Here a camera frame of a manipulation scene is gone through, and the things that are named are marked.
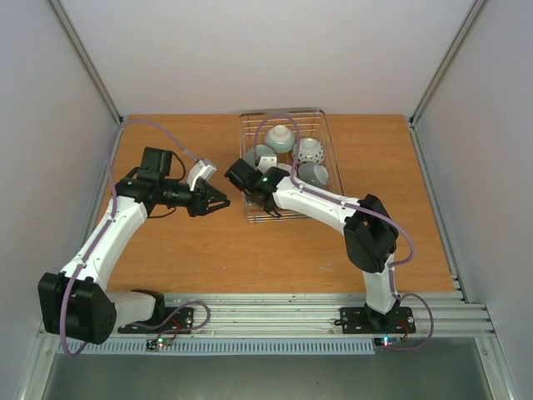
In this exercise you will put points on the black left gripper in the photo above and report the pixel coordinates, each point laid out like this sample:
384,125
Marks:
205,196

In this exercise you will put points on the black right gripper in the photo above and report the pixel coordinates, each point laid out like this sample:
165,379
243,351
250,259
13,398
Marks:
264,202

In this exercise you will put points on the green ring patterned bowl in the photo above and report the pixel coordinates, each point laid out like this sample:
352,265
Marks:
254,154

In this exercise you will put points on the grey speckled bowl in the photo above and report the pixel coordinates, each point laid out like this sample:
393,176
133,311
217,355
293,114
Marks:
314,174

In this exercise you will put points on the pale green bowl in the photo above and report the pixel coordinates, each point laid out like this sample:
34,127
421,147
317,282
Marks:
280,139

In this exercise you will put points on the pink patterned bowl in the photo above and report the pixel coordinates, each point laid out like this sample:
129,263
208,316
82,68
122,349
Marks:
308,150

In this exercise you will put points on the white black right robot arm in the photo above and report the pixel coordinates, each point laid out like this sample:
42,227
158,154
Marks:
369,236

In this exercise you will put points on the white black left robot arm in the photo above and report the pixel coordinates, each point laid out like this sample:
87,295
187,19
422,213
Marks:
74,302

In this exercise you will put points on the left controller board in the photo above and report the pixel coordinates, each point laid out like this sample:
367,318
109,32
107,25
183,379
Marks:
158,344

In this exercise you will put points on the controller board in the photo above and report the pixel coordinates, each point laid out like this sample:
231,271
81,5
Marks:
389,342
158,344

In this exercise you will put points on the right controller board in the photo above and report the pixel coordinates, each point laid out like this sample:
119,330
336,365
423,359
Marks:
389,342

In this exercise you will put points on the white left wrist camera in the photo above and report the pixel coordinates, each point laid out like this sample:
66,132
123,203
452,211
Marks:
203,169

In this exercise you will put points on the metal wire dish rack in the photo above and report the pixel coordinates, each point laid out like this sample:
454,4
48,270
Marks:
304,123

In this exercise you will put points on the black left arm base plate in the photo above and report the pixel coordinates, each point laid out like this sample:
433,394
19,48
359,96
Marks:
183,318

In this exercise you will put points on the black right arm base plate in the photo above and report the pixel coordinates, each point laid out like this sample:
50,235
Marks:
354,321

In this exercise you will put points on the grey slotted cable duct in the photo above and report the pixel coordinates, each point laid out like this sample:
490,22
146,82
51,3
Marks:
196,347

